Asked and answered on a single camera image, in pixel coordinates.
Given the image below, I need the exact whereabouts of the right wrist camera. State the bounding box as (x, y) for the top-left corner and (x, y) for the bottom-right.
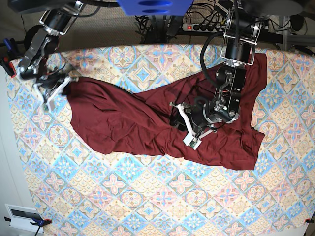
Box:
(44, 99), (56, 113)

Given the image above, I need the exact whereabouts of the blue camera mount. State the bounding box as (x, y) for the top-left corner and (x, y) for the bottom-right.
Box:
(117, 0), (193, 16)

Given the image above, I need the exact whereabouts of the white wall outlet box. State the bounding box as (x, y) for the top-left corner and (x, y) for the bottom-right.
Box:
(4, 204), (41, 222)

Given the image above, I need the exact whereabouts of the dark red t-shirt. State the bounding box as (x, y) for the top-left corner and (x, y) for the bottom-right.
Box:
(66, 54), (267, 170)

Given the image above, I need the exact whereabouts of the metal table frame leg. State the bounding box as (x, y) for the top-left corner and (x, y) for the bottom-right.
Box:
(279, 16), (315, 57)

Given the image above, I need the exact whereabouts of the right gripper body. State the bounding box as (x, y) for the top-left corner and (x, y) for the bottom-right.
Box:
(34, 73), (68, 96)

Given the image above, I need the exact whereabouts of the orange clamp bottom right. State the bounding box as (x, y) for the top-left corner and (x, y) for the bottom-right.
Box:
(304, 218), (314, 224)

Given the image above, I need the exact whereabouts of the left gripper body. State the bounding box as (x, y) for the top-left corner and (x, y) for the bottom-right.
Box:
(187, 102), (214, 130)

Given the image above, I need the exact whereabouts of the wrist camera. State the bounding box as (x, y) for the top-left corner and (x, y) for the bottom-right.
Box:
(44, 99), (56, 113)
(183, 133), (202, 150)

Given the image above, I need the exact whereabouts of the black round stool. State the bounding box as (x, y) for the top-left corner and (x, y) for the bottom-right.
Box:
(24, 25), (59, 54)

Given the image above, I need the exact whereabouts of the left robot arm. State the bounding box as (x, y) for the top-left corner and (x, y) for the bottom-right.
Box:
(170, 5), (262, 132)

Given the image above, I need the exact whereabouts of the blue clamp upper left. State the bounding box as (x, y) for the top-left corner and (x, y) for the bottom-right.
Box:
(3, 38), (17, 60)

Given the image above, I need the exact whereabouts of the red black clamp left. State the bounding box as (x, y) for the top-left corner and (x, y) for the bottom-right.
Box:
(0, 57), (16, 78)

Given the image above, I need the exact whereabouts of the patterned tablecloth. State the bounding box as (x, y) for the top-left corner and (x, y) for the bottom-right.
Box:
(3, 50), (315, 236)

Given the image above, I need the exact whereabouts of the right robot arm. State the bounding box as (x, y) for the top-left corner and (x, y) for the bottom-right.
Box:
(17, 1), (85, 98)

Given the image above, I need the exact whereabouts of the white power strip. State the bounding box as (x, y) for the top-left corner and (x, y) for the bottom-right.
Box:
(182, 23), (225, 33)

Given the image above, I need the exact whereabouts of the blue orange clamp bottom left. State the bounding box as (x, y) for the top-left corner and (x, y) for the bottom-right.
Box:
(4, 217), (52, 233)

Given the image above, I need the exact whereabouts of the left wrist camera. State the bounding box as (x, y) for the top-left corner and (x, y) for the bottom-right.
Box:
(183, 133), (202, 150)

